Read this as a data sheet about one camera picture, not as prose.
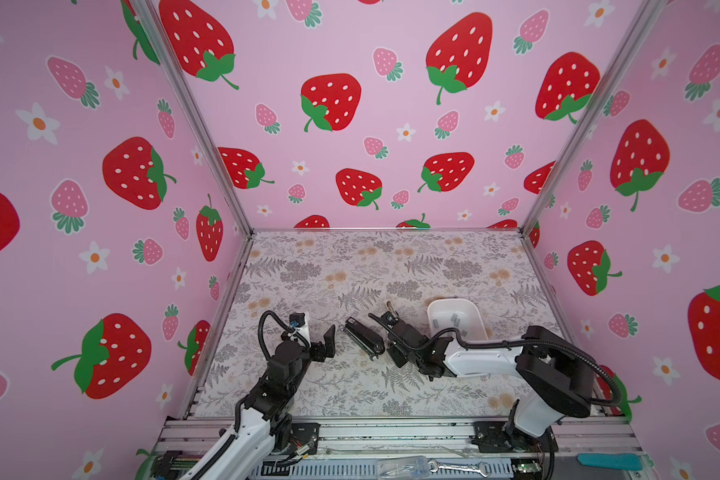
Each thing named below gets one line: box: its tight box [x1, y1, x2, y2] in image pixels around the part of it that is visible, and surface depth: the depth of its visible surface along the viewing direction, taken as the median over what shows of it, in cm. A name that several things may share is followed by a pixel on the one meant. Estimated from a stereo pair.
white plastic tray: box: [427, 298, 488, 343], surface depth 96 cm
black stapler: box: [342, 316, 385, 361], surface depth 92 cm
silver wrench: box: [428, 460, 492, 478], surface depth 71 cm
